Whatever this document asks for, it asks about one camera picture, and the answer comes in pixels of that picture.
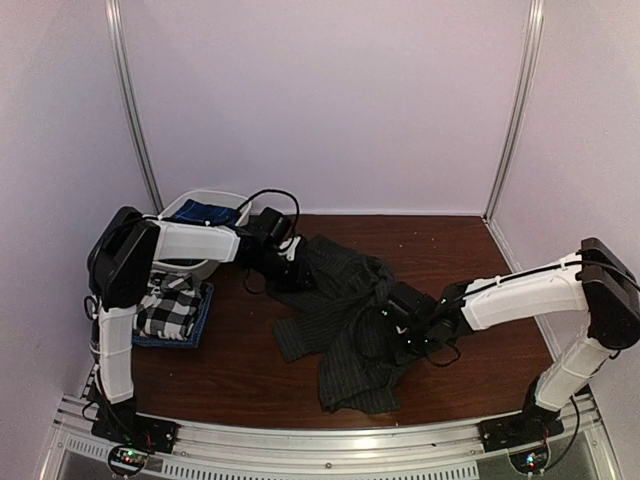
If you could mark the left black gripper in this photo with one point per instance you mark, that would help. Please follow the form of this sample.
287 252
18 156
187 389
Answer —
298 277

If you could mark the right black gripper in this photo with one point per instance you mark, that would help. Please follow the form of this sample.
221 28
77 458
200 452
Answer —
400 353

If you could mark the dark grey pinstriped shirt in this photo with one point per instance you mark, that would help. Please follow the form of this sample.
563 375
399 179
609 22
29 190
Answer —
339 319

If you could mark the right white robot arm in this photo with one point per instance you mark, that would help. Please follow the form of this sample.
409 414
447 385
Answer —
592 284

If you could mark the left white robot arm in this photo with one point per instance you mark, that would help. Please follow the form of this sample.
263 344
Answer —
120 263

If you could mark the blue plaid shirt in basket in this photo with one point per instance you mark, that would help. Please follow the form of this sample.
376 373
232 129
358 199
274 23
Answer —
193 212

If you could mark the white plastic basket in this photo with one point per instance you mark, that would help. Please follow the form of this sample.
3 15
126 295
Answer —
199 250

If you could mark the blue folded shirt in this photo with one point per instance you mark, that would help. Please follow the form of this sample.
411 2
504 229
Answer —
195 338

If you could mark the black white checkered folded shirt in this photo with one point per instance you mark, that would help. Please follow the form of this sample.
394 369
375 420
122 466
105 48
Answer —
169 308

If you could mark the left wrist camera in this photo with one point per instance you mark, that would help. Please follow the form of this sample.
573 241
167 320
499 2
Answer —
287 249

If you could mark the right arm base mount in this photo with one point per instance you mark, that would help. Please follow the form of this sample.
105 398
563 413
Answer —
532 424

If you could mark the front aluminium rail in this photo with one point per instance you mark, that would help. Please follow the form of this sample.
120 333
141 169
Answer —
449 450

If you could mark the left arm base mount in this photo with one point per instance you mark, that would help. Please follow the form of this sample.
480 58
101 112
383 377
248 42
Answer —
121 423

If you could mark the left aluminium corner post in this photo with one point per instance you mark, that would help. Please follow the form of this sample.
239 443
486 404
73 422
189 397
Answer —
123 72

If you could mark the aluminium corner post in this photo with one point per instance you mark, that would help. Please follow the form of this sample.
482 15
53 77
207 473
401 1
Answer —
530 53
123 72

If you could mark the right aluminium corner post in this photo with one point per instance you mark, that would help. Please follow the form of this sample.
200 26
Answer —
530 53

